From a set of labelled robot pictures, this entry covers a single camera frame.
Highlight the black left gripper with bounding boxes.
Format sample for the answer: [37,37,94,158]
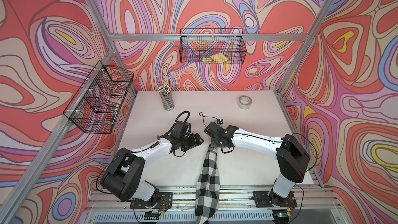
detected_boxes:
[178,133,205,152]

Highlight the black wire basket back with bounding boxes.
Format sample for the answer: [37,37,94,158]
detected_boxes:
[179,27,247,64]

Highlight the black white checkered sleeve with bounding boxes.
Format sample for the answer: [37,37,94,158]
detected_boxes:
[195,146,220,224]

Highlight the black wire basket left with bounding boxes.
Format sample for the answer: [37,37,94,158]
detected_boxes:
[63,61,134,134]

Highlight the black wire basket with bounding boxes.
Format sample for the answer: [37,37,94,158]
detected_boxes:
[63,61,134,134]
[179,27,247,64]

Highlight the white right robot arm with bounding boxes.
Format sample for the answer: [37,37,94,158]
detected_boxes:
[204,122,310,200]

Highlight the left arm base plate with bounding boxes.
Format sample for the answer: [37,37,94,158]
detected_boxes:
[130,192,173,210]

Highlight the yellow sticky notes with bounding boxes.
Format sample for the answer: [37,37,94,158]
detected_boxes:
[201,53,229,64]

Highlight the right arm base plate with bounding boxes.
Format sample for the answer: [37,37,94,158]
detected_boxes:
[252,190,297,209]

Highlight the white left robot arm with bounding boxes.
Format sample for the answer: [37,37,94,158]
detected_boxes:
[100,120,204,206]

